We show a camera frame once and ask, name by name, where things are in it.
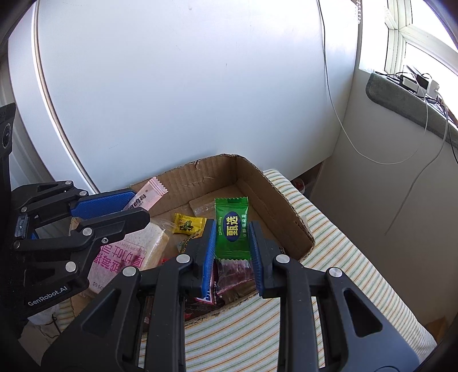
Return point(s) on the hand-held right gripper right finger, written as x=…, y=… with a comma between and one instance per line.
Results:
x=254, y=257

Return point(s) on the dark brown snack packet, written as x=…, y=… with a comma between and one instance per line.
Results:
x=204, y=304

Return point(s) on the yellow candy packet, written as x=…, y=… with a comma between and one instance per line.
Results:
x=188, y=225

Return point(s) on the grey windowsill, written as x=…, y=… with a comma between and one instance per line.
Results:
x=393, y=98

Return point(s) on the white power adapter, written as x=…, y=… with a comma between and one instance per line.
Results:
x=411, y=83

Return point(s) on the cardboard box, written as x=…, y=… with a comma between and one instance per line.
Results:
x=214, y=175

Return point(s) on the clear packet of red dates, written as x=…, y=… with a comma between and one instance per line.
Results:
x=234, y=275

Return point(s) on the sandwich bread packet pink label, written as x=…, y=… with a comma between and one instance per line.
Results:
x=121, y=263

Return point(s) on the striped tablecloth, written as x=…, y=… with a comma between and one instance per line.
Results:
x=340, y=250

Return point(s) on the white window frame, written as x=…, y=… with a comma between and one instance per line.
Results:
x=393, y=32

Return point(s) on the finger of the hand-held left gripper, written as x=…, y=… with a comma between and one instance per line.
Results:
x=103, y=202
x=118, y=221

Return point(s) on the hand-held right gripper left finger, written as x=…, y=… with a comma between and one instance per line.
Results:
x=208, y=250

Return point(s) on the green candy packet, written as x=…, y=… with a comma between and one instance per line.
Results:
x=232, y=229

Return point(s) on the pink candy packet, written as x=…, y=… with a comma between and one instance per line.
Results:
x=148, y=195

